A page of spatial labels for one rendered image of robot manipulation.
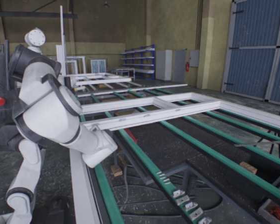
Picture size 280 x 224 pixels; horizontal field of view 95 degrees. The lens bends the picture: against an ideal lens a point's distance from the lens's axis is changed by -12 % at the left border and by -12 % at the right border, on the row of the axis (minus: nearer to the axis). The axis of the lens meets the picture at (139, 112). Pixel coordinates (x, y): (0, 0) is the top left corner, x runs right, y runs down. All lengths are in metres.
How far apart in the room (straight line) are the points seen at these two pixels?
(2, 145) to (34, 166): 0.18
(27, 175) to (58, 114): 0.70
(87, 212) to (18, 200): 0.66
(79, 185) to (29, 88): 0.33
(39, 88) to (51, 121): 0.08
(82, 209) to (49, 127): 0.24
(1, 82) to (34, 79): 0.36
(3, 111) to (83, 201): 0.49
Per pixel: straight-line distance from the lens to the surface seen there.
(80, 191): 0.51
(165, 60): 10.22
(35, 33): 0.79
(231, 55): 7.64
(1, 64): 0.73
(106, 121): 0.98
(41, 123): 0.35
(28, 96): 0.38
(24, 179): 1.03
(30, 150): 0.87
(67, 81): 0.92
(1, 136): 0.89
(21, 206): 1.10
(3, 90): 0.74
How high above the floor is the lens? 1.30
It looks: 19 degrees down
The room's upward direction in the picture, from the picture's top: straight up
